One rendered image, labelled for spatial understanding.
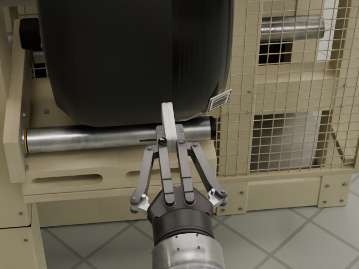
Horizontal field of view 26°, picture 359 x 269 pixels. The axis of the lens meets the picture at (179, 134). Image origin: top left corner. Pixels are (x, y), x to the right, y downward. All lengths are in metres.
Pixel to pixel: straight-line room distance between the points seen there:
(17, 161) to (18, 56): 0.26
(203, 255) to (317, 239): 1.58
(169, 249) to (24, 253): 0.84
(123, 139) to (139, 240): 1.07
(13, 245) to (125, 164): 0.40
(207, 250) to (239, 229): 1.56
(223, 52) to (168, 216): 0.33
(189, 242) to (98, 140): 0.51
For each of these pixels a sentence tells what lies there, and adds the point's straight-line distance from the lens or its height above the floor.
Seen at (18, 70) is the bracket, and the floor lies 0.95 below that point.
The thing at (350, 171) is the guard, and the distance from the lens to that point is 2.25.
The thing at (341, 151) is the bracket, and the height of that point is 0.34.
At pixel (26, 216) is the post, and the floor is 0.65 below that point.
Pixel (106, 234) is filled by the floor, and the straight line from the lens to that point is 2.46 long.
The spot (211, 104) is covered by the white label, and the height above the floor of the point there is 1.03.
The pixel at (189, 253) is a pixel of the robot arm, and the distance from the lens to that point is 0.91.
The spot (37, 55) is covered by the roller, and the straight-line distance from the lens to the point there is 1.62.
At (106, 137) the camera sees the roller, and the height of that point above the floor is 0.91.
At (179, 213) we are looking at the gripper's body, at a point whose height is 1.13.
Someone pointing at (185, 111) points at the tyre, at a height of 1.02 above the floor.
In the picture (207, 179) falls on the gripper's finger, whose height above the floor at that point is 1.11.
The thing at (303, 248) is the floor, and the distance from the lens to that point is 2.44.
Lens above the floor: 1.81
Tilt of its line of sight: 40 degrees down
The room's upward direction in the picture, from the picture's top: straight up
